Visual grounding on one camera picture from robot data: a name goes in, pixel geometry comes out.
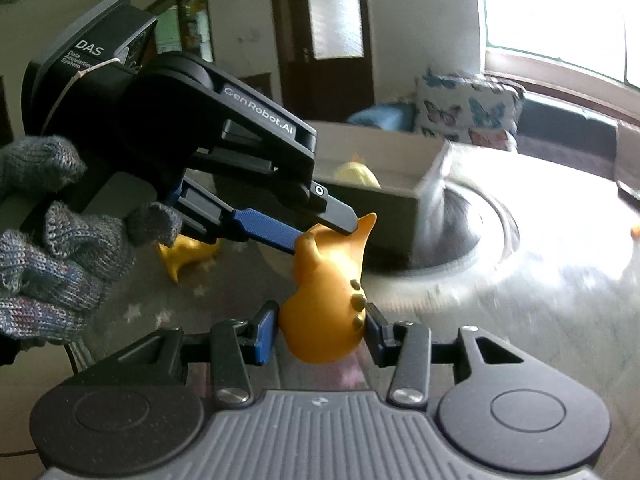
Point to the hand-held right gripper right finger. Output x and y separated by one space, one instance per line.
376 335

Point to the yellow plush duck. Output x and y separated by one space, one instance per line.
357 175

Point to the glass turntable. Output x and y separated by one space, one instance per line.
480 230

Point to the dark sofa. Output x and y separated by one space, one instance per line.
565 130

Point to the person's left hand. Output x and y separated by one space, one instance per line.
55 265

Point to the window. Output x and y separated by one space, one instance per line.
560 15

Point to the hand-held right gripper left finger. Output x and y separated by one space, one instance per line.
265 336

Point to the blue cushion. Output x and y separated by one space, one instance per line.
382 117

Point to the grey cardboard box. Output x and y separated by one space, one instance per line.
395 220

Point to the small yellow animal toy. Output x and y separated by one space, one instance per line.
182 256

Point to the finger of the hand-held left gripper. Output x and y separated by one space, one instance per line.
265 227
300 195

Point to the butterfly print pillow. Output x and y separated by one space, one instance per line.
465 110

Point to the dark wooden door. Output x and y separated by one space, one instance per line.
325 40

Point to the shelf cabinet with bottles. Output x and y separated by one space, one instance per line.
187 15

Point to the large yellow rubber duck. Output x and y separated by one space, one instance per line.
320 310

